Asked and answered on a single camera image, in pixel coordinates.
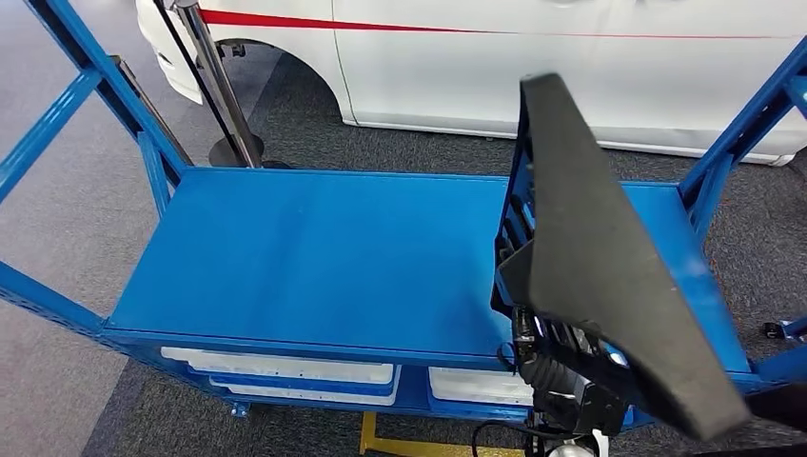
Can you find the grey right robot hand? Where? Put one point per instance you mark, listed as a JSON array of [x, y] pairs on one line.
[[548, 337]]

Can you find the black plastic plate frame part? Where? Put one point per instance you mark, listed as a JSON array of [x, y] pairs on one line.
[[599, 252]]

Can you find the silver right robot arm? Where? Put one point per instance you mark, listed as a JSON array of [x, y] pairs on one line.
[[548, 381]]

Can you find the blue metal shelf rack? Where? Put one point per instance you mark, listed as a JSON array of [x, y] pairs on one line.
[[284, 252]]

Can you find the blue plastic bin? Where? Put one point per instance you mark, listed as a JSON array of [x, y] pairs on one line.
[[302, 386]]

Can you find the white car with red stripe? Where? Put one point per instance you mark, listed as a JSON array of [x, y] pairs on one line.
[[441, 69]]

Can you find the chrome stanchion post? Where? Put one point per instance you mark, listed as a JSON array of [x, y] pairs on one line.
[[217, 82]]

